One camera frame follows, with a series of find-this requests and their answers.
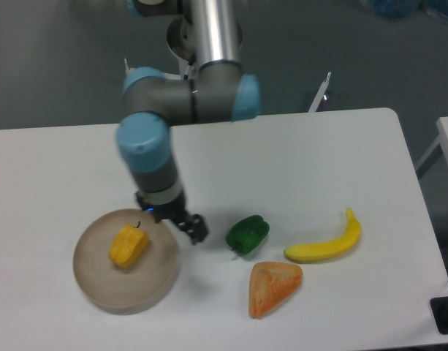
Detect green bell pepper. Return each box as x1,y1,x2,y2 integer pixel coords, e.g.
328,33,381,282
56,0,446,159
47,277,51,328
225,215,270,255

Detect beige round plate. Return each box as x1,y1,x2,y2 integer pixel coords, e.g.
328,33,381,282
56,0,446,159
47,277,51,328
72,209,178,314

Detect orange triangular bread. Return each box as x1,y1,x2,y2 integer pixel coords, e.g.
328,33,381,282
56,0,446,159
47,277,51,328
248,262,303,319

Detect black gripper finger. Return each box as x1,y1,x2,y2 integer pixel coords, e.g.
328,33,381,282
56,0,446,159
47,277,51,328
178,214,209,245

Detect yellow banana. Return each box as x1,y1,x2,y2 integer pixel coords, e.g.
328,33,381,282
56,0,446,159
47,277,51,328
284,208,362,263

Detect blue bag on floor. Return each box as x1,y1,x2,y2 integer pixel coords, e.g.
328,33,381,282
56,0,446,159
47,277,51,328
362,0,448,23

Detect white side table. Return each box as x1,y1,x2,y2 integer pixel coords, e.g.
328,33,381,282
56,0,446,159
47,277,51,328
413,116,448,293

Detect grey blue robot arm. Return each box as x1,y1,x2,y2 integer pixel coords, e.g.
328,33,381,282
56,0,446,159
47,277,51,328
116,1,261,244

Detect black device at table edge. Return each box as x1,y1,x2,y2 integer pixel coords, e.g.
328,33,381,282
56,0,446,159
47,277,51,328
430,296,448,335

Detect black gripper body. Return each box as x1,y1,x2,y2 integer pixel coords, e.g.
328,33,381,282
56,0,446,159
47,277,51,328
135,190,189,224

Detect yellow bell pepper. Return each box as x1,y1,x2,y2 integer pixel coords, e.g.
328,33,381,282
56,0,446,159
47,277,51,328
109,221,150,268

